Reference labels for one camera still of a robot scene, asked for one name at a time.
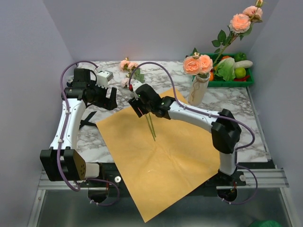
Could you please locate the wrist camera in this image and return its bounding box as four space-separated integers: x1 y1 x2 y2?
129 80 143 100
96 70 114 88

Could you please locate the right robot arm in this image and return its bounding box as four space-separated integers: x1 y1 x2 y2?
128 82 241 185

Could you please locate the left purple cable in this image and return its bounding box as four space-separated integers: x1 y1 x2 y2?
56 61 120 206

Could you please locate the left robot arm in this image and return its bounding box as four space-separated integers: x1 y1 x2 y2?
40 68 117 187

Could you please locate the orange paper flower wrap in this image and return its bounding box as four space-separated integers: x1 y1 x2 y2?
95 87 221 223

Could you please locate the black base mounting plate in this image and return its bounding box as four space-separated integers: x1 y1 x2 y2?
78 162 277 198

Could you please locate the white radish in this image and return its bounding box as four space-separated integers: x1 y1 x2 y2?
235 60 253 69

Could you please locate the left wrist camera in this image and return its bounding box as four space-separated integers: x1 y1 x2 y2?
96 70 114 88

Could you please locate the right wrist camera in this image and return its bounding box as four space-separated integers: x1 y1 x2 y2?
129 80 143 100

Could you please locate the green lettuce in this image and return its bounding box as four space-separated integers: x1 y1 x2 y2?
214 57 236 81

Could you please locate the green cloth object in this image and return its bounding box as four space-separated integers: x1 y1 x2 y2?
249 220 282 227

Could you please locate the pink flower stem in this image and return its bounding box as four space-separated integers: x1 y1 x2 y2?
183 48 213 77
212 0 264 66

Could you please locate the pink flower bouquet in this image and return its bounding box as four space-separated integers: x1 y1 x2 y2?
120 57 156 141

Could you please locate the green lime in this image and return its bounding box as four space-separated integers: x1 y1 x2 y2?
234 67 246 79

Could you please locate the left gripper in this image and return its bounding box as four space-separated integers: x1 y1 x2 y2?
88 80 118 110

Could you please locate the green plastic crate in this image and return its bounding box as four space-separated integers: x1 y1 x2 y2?
190 52 256 88

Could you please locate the red chili pepper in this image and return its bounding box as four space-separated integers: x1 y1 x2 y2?
233 75 250 82

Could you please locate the aluminium rail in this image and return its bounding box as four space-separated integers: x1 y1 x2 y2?
38 169 289 190

